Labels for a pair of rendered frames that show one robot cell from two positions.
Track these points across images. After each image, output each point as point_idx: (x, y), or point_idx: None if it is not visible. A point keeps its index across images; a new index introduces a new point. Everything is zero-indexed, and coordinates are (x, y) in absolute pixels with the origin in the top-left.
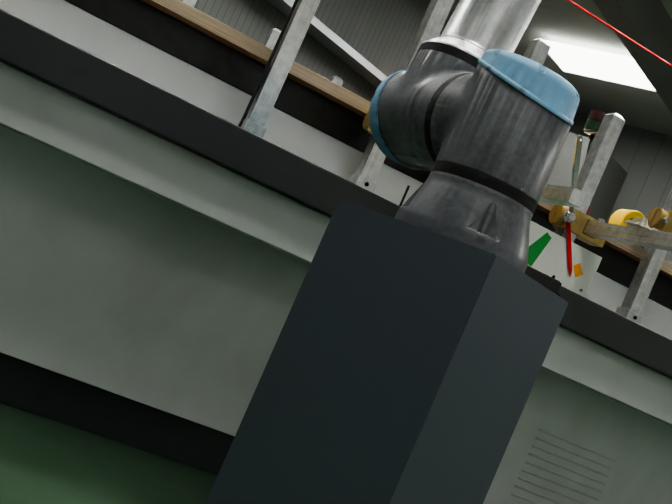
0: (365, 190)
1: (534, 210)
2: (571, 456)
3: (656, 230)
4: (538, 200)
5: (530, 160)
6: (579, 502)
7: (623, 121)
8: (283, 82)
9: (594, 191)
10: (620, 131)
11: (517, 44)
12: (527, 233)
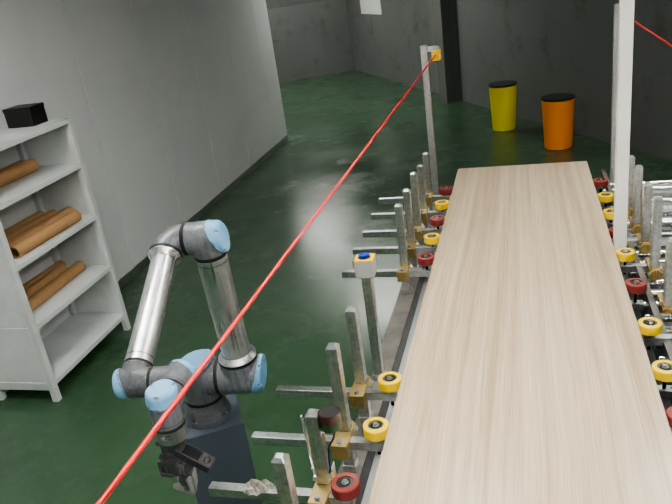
0: (356, 418)
1: (187, 404)
2: None
3: (246, 489)
4: (186, 401)
5: None
6: None
7: (305, 416)
8: (371, 354)
9: (314, 467)
10: (306, 424)
11: (222, 347)
12: (186, 410)
